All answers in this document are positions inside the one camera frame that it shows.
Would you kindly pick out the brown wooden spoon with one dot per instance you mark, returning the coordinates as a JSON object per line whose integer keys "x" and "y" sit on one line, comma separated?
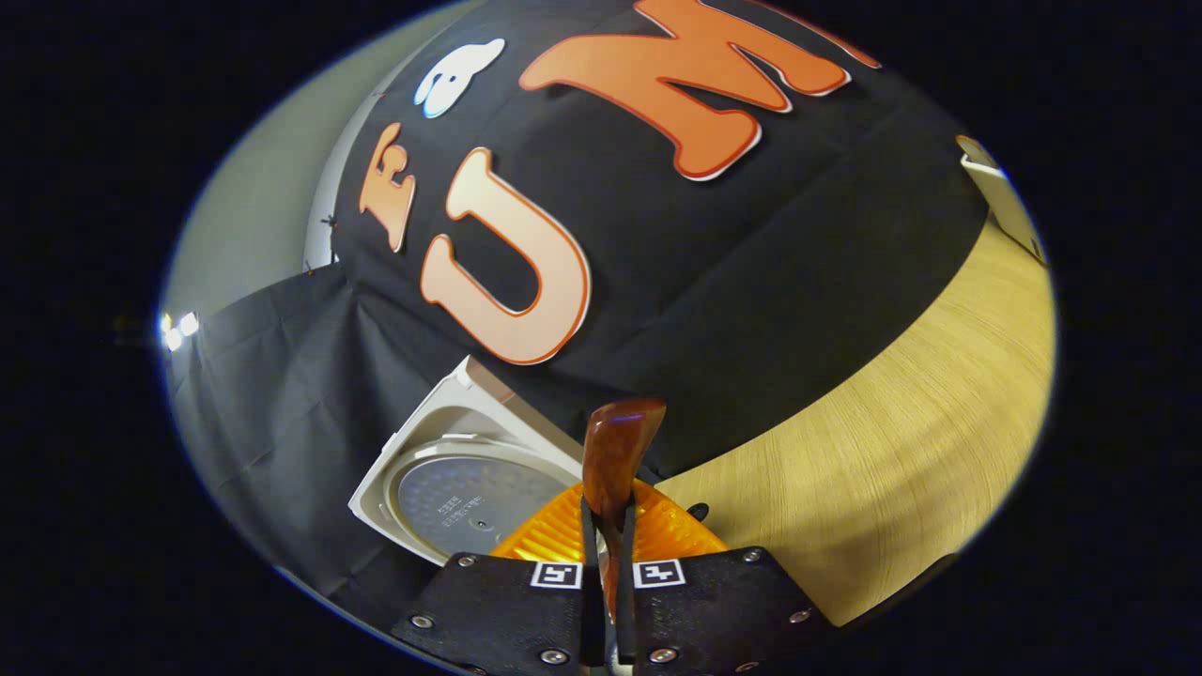
{"x": 615, "y": 451}

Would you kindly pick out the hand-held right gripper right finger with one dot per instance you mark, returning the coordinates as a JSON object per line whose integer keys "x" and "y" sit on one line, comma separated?
{"x": 626, "y": 606}

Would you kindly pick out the white rice cooker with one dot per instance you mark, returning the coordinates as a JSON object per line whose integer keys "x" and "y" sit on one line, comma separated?
{"x": 460, "y": 498}

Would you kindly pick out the white toaster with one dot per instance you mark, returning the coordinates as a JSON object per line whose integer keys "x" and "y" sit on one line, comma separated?
{"x": 1009, "y": 207}

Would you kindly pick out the black backdrop cloth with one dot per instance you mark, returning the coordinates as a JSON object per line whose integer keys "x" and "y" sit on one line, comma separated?
{"x": 751, "y": 310}

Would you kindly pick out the white ceiling light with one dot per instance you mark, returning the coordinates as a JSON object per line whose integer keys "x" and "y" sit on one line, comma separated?
{"x": 178, "y": 330}

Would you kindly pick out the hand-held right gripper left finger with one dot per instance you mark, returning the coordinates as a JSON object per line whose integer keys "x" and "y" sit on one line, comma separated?
{"x": 591, "y": 606}

